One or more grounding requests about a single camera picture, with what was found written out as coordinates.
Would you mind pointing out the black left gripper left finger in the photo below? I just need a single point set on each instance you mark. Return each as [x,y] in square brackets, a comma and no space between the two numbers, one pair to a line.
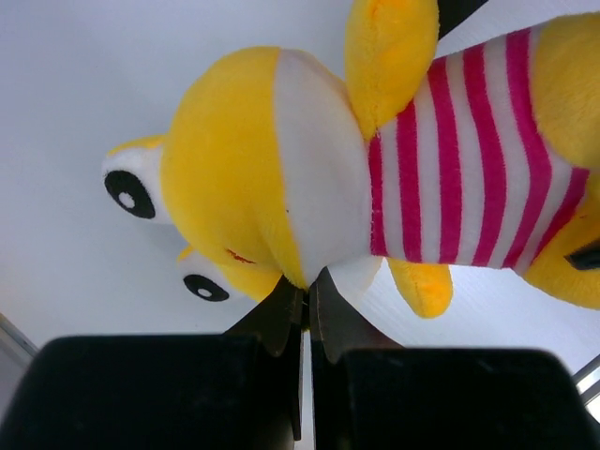
[241,389]

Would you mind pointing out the metal corner post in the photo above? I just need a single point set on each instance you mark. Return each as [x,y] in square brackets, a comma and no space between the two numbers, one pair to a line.
[15,343]

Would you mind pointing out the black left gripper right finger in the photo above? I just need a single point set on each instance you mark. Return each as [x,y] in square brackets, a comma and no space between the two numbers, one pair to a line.
[371,393]

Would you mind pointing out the yellow duck plush striped shirt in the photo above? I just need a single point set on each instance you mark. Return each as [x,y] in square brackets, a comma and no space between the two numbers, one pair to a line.
[275,168]

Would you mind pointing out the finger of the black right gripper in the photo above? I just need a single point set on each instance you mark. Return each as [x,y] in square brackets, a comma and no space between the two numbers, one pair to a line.
[585,258]
[452,13]

